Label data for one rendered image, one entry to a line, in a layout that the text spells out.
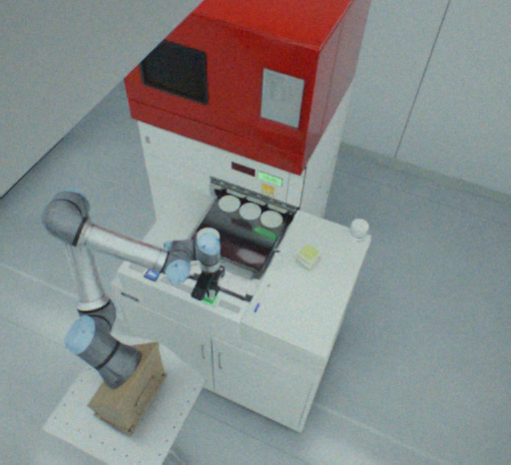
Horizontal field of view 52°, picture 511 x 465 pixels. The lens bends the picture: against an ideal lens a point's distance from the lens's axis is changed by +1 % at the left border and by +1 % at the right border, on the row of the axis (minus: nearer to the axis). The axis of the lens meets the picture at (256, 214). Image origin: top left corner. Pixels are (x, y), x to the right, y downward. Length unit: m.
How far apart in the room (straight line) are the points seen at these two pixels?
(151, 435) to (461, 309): 2.08
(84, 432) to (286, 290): 0.89
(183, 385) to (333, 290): 0.69
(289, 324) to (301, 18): 1.11
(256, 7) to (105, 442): 1.60
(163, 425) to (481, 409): 1.80
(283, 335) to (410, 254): 1.72
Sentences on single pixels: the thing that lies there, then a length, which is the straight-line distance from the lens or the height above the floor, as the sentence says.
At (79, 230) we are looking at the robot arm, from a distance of 1.63.
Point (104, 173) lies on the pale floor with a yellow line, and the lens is 3.91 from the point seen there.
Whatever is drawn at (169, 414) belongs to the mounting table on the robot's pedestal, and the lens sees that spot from 2.04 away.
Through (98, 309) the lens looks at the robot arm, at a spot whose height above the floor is 1.14.
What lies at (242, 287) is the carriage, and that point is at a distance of 2.18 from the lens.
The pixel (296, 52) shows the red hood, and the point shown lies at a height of 1.78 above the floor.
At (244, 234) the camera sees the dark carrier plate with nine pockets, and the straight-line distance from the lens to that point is 2.31.
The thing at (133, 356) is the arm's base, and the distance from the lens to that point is 1.85.
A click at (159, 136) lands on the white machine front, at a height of 1.12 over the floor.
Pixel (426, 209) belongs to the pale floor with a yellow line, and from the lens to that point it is 3.83.
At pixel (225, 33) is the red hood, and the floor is 1.78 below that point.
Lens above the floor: 2.75
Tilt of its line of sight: 51 degrees down
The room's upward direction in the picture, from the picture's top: 3 degrees clockwise
